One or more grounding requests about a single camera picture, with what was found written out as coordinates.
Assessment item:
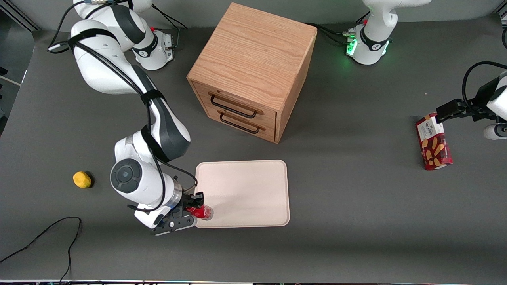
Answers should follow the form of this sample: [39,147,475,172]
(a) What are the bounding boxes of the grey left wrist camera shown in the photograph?
[483,123,507,140]

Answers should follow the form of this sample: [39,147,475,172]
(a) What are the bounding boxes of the yellow lemon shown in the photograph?
[73,171,92,189]

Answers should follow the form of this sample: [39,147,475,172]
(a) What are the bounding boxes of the black right arm cable harness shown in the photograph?
[47,0,198,211]

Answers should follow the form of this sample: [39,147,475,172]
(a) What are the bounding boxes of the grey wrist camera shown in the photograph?
[483,123,507,140]
[150,215,198,237]

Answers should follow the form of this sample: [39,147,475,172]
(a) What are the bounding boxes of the red shortbread cookie box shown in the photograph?
[415,113,454,171]

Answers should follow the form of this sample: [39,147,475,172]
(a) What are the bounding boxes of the wooden drawer front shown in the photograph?
[196,81,277,124]
[205,104,277,143]

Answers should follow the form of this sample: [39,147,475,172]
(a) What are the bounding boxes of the cream plastic tray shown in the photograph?
[193,160,290,229]

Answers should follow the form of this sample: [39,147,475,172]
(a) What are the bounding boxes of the black arm base cables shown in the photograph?
[152,4,188,50]
[305,12,371,46]

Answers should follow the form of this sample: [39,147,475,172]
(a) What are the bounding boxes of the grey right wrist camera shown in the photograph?
[150,215,198,237]

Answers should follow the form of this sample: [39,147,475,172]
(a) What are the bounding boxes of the thin black table cable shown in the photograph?
[0,217,82,284]

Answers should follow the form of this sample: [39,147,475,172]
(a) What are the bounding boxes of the black left arm base cables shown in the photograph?
[305,12,371,46]

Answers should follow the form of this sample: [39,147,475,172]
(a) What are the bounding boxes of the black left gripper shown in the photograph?
[436,77,500,124]

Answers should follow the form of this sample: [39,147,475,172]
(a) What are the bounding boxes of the black right arm base cables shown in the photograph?
[152,4,188,50]

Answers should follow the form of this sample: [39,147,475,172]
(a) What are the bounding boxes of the red coke bottle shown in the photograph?
[186,205,215,220]

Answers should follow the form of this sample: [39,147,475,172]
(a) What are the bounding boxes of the black drawer handle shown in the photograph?
[210,94,259,119]
[219,112,261,134]

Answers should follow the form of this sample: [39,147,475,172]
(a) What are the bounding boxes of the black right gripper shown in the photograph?
[168,192,205,224]

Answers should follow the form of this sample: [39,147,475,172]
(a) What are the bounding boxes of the wooden drawer cabinet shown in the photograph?
[187,2,318,144]

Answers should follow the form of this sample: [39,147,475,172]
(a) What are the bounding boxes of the black left wrist cable loop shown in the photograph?
[461,61,507,112]

